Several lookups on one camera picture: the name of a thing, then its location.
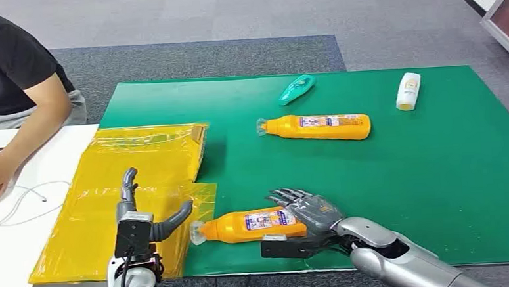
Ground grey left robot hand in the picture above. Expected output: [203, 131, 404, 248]
[113, 164, 196, 246]

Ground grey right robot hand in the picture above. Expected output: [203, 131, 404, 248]
[264, 185, 346, 242]

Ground orange bottle with clear cap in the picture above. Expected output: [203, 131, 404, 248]
[255, 110, 373, 146]
[188, 204, 309, 248]

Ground teal bottle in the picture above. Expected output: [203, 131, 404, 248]
[276, 73, 318, 108]

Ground white bottle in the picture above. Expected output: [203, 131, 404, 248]
[393, 70, 424, 112]

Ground white table board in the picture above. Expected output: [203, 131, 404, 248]
[0, 123, 110, 287]

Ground green mat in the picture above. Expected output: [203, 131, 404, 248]
[96, 61, 509, 285]

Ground yellow plastic-wrapped box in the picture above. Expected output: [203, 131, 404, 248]
[20, 121, 223, 287]

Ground person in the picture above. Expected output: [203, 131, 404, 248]
[0, 1, 89, 131]

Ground dark grey carpet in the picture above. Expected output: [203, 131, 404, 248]
[48, 33, 350, 129]

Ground white cable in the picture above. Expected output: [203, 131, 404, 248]
[0, 179, 74, 228]

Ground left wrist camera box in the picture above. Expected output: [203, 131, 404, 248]
[112, 210, 157, 259]

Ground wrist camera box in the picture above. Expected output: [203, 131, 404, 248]
[112, 210, 157, 259]
[259, 230, 349, 262]

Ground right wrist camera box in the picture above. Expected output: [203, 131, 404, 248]
[259, 230, 349, 262]

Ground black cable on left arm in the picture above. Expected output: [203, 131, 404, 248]
[116, 248, 137, 287]

